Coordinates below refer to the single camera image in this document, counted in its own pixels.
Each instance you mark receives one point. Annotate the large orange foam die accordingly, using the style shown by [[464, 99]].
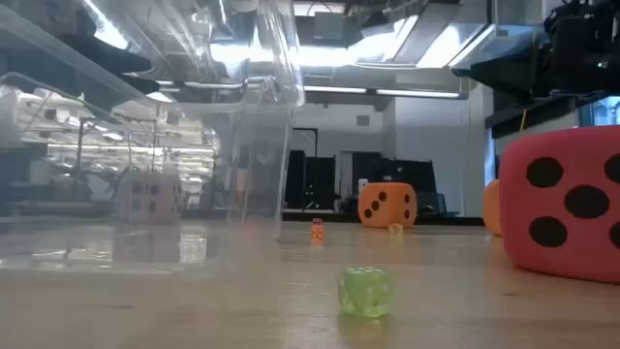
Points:
[[491, 208], [387, 206]]

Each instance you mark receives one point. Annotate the clear plastic bin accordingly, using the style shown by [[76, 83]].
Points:
[[271, 58]]

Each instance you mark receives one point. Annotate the large pink foam die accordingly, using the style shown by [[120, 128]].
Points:
[[147, 196]]

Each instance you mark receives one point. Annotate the silver ventilation duct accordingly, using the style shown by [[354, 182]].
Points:
[[436, 34]]

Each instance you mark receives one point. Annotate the small orange-red die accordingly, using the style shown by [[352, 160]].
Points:
[[317, 230]]

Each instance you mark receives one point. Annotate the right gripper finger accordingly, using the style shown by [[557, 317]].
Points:
[[518, 75]]

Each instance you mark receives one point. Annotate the black computer monitor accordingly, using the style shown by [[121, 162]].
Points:
[[397, 179]]

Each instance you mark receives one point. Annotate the fluorescent ceiling light strip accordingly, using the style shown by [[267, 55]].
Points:
[[382, 91]]

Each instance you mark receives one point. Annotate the small green translucent die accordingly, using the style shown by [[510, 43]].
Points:
[[365, 291]]

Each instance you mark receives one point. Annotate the black cabinet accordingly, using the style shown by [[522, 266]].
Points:
[[310, 181]]

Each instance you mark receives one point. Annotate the small yellow translucent die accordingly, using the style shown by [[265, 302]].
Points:
[[395, 229]]

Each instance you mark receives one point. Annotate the large red foam die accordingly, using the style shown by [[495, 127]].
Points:
[[557, 203]]

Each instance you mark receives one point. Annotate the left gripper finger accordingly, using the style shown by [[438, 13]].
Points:
[[111, 55], [143, 85]]

